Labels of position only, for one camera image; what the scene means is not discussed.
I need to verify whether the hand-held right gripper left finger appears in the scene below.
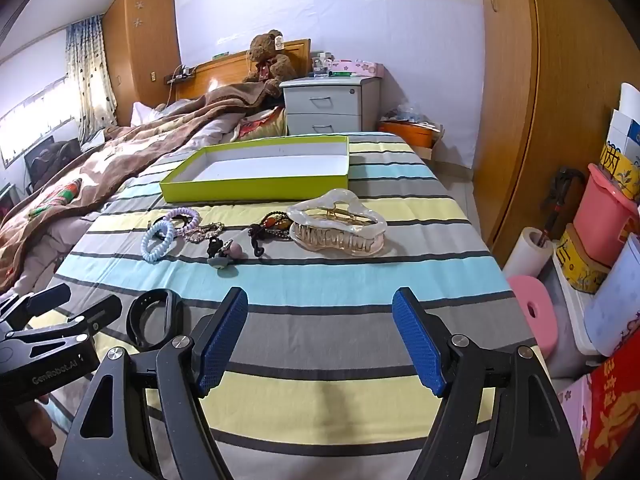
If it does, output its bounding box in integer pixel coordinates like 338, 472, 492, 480
60, 286, 249, 480

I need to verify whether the person's left hand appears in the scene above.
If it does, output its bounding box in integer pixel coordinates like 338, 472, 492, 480
0, 396, 57, 480

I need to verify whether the white storage bin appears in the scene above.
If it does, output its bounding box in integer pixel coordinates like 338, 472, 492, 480
547, 255, 606, 380

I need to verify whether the black wristband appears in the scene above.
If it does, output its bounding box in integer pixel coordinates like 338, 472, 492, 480
126, 289, 185, 352

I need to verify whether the grey nightstand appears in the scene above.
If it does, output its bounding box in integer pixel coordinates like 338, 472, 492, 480
279, 74, 382, 136

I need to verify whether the green shallow cardboard box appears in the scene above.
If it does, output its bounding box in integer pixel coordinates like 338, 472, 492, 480
159, 135, 351, 202

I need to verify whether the orange box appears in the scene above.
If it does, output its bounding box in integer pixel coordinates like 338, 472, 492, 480
377, 120, 436, 150

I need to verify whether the clear plastic bag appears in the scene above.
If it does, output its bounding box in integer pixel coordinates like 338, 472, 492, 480
387, 102, 436, 126

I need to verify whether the red gift box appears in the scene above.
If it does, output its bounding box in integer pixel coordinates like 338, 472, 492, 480
580, 350, 640, 480

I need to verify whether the white round container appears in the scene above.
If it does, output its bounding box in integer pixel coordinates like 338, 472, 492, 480
582, 234, 640, 358

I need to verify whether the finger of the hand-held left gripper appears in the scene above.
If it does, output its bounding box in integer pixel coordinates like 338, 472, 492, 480
0, 282, 72, 331
9, 294, 124, 357

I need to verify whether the dark folded umbrella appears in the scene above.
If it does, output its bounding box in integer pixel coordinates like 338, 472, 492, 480
542, 167, 586, 247

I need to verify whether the window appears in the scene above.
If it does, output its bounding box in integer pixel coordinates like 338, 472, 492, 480
0, 75, 81, 171

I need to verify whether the black hair tie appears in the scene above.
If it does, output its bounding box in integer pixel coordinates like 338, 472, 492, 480
150, 217, 176, 241

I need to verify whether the brown teddy bear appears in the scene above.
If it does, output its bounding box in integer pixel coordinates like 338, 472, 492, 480
243, 30, 297, 98

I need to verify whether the rhinestone hair clip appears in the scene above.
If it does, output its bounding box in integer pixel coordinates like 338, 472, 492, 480
182, 221, 226, 245

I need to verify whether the pink grey bear hair tie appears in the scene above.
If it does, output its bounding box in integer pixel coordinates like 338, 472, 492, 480
206, 237, 246, 271

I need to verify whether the red yellow patterned pillow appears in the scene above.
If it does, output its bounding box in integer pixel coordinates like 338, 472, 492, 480
232, 107, 290, 142

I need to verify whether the brown blanket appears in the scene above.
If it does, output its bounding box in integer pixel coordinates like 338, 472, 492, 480
0, 81, 271, 291

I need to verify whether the wooden corner cabinet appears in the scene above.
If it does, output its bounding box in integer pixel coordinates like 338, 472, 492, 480
102, 0, 182, 128

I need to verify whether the striped bed sheet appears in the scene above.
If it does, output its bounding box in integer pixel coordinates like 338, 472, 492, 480
45, 131, 541, 480

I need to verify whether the yellow round tin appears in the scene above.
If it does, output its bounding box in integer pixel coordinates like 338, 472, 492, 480
557, 222, 611, 295

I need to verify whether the patterned curtain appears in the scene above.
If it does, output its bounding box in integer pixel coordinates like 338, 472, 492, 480
65, 15, 118, 146

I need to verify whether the pink floral tissue box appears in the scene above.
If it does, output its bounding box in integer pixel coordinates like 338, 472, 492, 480
332, 58, 385, 78

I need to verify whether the dark bead bracelet amber stone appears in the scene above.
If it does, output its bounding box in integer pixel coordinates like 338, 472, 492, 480
248, 211, 296, 259

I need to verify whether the white blue carton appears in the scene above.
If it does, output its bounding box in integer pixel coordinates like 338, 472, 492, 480
607, 82, 640, 161

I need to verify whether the yellow printed carton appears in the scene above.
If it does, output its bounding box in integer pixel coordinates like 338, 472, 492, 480
598, 142, 640, 202

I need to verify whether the white pillow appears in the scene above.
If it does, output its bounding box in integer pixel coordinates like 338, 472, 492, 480
130, 101, 166, 126

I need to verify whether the purple spiral hair tie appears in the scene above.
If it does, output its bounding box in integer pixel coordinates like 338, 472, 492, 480
165, 206, 201, 228

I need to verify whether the wooden wardrobe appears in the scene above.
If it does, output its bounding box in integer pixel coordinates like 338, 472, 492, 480
477, 0, 640, 261

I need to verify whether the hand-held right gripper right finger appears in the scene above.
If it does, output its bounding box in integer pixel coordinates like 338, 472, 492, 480
391, 286, 584, 480

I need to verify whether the wooden headboard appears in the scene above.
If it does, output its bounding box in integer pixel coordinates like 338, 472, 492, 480
164, 38, 312, 106

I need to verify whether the pink bucket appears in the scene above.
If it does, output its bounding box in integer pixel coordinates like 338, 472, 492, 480
572, 162, 640, 263

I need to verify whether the pink stool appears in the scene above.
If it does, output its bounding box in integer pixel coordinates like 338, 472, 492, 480
506, 275, 558, 358

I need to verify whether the blue spiral hair tie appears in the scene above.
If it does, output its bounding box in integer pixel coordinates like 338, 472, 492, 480
141, 220, 177, 262

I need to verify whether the white paper roll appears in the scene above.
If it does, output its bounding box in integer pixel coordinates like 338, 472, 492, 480
502, 226, 555, 281

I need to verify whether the large clear hair claw clip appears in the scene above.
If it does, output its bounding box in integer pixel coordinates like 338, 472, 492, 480
286, 188, 388, 258

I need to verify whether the pale quilt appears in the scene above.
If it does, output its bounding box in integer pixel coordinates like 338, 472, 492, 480
0, 110, 241, 301

